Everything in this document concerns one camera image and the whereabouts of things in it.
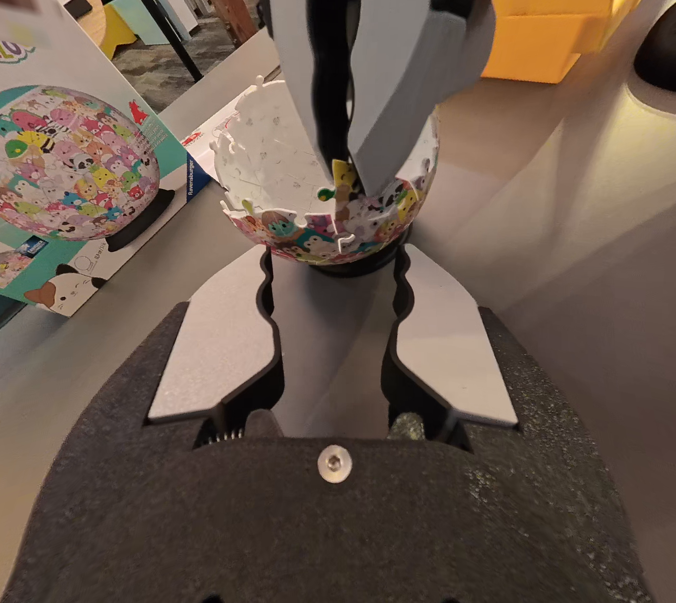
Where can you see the black ball stand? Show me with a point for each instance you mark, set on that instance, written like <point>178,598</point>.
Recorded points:
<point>364,265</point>

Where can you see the colourful puzzle piece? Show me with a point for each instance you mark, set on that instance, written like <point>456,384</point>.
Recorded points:
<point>343,180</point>

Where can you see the colourful puzzle ball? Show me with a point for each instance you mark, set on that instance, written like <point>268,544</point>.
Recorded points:
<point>264,164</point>

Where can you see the white instruction leaflet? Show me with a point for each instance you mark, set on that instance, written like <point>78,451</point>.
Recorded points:
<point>203,130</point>

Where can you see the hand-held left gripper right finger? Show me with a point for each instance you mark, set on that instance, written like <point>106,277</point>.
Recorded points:
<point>454,355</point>

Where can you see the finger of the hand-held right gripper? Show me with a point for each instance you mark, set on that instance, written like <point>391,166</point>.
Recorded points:
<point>288,6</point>
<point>396,32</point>

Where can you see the yellow plastic bin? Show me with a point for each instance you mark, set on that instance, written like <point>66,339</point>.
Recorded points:
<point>554,32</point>

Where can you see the black textured wrist rest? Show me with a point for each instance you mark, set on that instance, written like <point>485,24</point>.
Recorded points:
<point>657,59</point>

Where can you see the small yellow object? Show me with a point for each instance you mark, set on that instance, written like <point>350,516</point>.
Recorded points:
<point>117,30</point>

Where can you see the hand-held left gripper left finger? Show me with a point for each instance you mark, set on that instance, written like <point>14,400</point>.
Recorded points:
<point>216,349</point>

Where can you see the puzzle ball cardboard box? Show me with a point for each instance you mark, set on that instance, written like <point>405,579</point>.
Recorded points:
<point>79,164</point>

